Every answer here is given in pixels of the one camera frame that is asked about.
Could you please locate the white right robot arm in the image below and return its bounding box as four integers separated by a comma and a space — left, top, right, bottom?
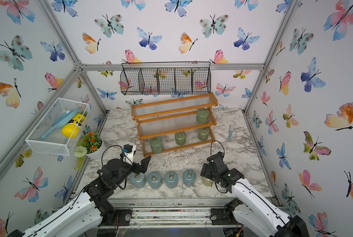
201, 152, 309, 237

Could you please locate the blue canister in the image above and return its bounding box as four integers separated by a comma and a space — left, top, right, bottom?
164, 171, 178, 189
182, 169, 196, 187
147, 171, 163, 189
129, 173, 147, 189

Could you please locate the white mesh wall basket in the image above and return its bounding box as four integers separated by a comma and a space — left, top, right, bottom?
25, 97, 90, 156

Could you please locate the yellow-green canister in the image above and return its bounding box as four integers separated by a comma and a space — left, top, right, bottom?
201, 177, 214, 187

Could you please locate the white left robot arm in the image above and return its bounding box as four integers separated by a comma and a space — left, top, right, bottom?
8, 156, 151, 237

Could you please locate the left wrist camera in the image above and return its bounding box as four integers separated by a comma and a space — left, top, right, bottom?
123, 144, 137, 165

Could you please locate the orange wooden three-tier shelf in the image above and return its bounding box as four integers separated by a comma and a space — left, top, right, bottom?
131, 92, 218, 157

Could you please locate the small green canister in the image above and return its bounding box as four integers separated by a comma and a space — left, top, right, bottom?
174, 131, 186, 146
198, 127, 210, 141

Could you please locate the potted orange flower plant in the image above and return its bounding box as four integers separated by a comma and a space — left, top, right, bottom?
73, 131, 106, 171

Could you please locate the yellow mustard bottle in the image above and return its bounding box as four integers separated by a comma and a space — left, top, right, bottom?
61, 113, 85, 138

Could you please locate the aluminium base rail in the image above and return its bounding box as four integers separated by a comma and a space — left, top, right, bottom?
54, 197, 298, 230

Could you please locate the black wire wall basket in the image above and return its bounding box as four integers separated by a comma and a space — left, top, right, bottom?
119, 61, 212, 98

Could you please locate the light blue dustpan scoop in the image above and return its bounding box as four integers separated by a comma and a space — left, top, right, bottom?
40, 108, 79, 139

